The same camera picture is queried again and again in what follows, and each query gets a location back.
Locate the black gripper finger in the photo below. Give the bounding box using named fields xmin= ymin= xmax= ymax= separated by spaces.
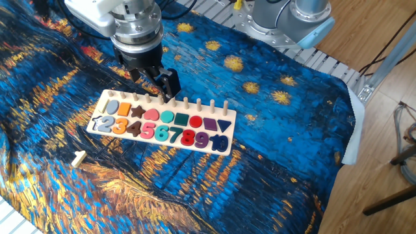
xmin=129 ymin=68 xmax=143 ymax=83
xmin=140 ymin=66 xmax=182 ymax=103

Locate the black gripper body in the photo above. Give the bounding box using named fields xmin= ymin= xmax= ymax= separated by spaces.
xmin=112 ymin=42 xmax=164 ymax=72

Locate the cream number one piece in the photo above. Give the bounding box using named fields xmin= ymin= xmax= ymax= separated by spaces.
xmin=70 ymin=149 xmax=88 ymax=168

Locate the wooden puzzle board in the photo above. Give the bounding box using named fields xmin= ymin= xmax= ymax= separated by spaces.
xmin=86 ymin=89 xmax=237 ymax=157

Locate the teal octagon piece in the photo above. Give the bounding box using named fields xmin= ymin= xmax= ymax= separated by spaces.
xmin=159 ymin=110 xmax=175 ymax=124

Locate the orange rectangle piece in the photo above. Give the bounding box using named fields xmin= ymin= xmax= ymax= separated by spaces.
xmin=117 ymin=102 xmax=132 ymax=117

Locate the pink heart piece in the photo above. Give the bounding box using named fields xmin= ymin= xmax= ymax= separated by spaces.
xmin=143 ymin=108 xmax=160 ymax=122

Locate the dark green square piece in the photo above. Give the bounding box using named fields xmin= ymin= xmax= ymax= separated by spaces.
xmin=173 ymin=112 xmax=190 ymax=127

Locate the brown star piece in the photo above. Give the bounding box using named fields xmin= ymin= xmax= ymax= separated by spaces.
xmin=130 ymin=105 xmax=146 ymax=120

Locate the grey oval piece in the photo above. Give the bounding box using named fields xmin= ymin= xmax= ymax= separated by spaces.
xmin=106 ymin=99 xmax=120 ymax=115

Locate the red circle piece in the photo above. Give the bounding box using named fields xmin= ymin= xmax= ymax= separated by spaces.
xmin=188 ymin=115 xmax=203 ymax=129

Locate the dark green number seven piece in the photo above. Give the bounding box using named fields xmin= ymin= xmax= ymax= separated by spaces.
xmin=168 ymin=126 xmax=183 ymax=144

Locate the teal number six piece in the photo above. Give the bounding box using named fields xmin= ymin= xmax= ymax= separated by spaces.
xmin=154 ymin=124 xmax=170 ymax=142

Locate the pink number five piece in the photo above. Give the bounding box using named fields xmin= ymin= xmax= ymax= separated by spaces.
xmin=140 ymin=122 xmax=156 ymax=140

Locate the orange number three piece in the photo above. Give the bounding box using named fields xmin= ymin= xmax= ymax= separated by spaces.
xmin=112 ymin=117 xmax=129 ymax=135

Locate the brown number four piece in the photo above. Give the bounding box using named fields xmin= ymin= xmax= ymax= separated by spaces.
xmin=125 ymin=120 xmax=142 ymax=138

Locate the purple parallelogram piece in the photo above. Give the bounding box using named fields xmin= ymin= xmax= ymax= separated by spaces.
xmin=203 ymin=117 xmax=218 ymax=132

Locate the red number eight piece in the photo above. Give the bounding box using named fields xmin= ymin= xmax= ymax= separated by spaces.
xmin=180 ymin=129 xmax=196 ymax=147

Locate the grey number two piece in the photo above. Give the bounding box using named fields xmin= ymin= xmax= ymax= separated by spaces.
xmin=96 ymin=115 xmax=116 ymax=133

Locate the purple number nine piece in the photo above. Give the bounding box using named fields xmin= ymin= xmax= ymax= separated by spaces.
xmin=194 ymin=131 xmax=210 ymax=150

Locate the navy triangle piece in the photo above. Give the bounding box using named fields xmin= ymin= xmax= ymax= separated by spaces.
xmin=216 ymin=119 xmax=232 ymax=133

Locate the navy number ten piece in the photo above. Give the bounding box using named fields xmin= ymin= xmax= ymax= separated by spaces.
xmin=209 ymin=134 xmax=229 ymax=153

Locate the starry night painted cloth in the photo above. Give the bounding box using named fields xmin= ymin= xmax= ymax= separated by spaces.
xmin=0 ymin=0 xmax=357 ymax=234

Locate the white underlay cloth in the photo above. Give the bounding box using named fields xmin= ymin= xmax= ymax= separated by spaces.
xmin=341 ymin=86 xmax=365 ymax=166

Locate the dark furniture leg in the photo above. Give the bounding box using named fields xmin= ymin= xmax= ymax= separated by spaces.
xmin=389 ymin=144 xmax=416 ymax=166
xmin=362 ymin=185 xmax=416 ymax=216

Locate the white wrist mount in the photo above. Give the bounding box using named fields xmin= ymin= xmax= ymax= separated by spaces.
xmin=64 ymin=0 xmax=127 ymax=38

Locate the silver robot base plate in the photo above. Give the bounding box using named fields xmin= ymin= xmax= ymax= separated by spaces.
xmin=231 ymin=0 xmax=322 ymax=50

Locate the black floor cable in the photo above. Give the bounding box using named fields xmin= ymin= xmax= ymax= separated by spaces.
xmin=359 ymin=9 xmax=416 ymax=77

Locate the aluminium frame post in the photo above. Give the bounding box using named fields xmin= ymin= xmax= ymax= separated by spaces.
xmin=356 ymin=19 xmax=416 ymax=105

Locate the grey cable bundle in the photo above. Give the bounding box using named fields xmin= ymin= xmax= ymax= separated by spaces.
xmin=393 ymin=102 xmax=416 ymax=186

